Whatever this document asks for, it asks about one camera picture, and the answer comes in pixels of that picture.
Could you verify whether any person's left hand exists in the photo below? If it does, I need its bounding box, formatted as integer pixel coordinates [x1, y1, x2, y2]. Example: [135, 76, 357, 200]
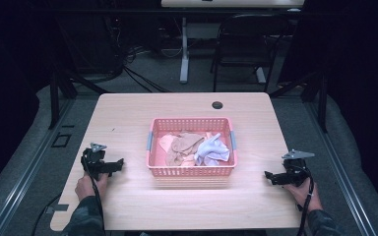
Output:
[74, 172, 110, 202]

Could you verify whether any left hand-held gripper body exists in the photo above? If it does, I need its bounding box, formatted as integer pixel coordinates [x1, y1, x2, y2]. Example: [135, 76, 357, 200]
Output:
[80, 142, 116, 181]

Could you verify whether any black tape square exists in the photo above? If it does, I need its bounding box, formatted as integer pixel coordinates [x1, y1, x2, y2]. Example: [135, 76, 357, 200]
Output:
[50, 132, 72, 148]

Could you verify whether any black metal stand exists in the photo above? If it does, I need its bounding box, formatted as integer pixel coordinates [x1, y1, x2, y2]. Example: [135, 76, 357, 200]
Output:
[269, 69, 330, 134]
[47, 63, 79, 130]

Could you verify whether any grey tape strip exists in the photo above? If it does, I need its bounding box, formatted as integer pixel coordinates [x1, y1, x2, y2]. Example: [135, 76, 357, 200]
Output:
[44, 203, 70, 214]

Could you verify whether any aluminium floor rail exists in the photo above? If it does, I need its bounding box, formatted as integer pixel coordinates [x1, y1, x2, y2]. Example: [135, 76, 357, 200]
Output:
[0, 97, 77, 236]
[303, 97, 378, 236]

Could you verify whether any bundle of black floor cables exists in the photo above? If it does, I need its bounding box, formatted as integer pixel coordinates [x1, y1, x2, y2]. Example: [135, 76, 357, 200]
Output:
[68, 42, 175, 94]

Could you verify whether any white desk leg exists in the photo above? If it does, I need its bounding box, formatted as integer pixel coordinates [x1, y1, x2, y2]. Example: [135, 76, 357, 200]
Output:
[255, 66, 268, 85]
[179, 16, 190, 85]

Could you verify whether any tan cloth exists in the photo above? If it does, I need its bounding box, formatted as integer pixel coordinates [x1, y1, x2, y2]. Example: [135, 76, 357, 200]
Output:
[164, 131, 209, 167]

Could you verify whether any person's right hand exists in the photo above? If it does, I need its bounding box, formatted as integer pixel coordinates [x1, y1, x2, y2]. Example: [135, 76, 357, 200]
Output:
[283, 177, 325, 212]

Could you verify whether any white desk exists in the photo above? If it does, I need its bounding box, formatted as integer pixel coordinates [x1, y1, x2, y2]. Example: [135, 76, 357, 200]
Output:
[160, 0, 306, 9]

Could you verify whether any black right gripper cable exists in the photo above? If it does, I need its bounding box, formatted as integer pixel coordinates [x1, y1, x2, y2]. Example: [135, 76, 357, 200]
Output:
[291, 165, 316, 236]

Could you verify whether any light blue cloth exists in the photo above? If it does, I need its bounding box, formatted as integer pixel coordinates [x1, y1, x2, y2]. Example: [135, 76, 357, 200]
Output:
[193, 132, 231, 167]

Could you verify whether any black folding chair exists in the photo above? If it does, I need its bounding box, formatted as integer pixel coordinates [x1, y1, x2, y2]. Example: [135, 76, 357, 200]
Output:
[210, 13, 291, 93]

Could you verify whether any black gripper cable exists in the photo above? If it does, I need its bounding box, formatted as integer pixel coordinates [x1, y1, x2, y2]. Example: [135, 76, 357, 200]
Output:
[82, 155, 107, 236]
[291, 165, 316, 236]

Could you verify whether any pink plastic basket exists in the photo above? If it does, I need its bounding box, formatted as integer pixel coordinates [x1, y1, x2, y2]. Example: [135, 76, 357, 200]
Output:
[145, 117, 238, 179]

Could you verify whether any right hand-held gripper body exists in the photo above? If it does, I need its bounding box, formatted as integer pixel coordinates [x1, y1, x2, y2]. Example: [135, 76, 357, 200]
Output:
[281, 148, 316, 188]

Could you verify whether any black floor cable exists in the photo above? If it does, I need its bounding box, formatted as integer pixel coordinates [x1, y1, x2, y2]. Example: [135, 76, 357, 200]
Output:
[31, 194, 63, 236]

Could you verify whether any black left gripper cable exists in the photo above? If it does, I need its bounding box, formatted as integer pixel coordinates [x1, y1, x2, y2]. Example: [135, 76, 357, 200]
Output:
[82, 155, 107, 236]

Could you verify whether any peach cloth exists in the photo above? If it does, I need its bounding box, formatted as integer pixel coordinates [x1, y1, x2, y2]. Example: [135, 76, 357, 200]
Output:
[158, 133, 179, 154]

